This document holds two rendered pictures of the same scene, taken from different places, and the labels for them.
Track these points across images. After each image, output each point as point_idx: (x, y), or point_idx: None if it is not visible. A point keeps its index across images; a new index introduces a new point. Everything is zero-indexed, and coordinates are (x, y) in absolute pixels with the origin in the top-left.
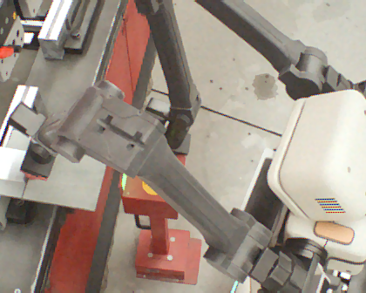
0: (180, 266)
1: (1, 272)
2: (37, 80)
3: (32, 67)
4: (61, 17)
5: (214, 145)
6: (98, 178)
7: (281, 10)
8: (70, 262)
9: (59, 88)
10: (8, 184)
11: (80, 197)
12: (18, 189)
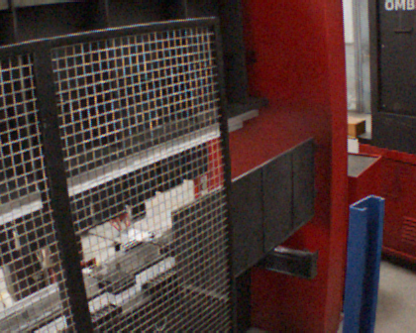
0: None
1: (167, 240)
2: (95, 289)
3: (92, 295)
4: (55, 283)
5: None
6: (102, 225)
7: None
8: None
9: (86, 283)
10: (140, 230)
11: (114, 222)
12: (137, 228)
